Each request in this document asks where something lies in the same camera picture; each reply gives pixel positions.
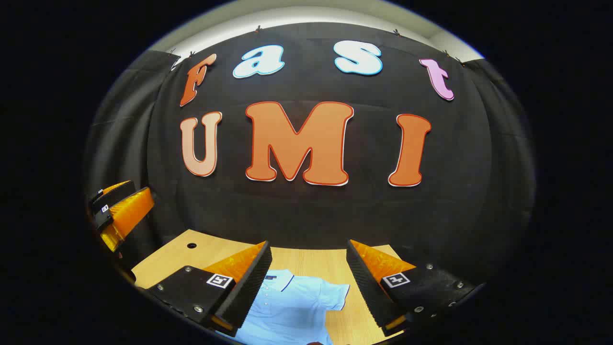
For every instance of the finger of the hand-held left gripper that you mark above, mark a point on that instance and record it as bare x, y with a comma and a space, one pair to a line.
112, 194
129, 211

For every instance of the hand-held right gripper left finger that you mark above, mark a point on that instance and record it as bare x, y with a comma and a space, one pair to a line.
249, 287

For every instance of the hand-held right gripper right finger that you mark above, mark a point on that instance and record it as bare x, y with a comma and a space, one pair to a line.
366, 287

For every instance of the light blue polo T-shirt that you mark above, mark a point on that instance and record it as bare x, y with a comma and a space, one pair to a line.
292, 311

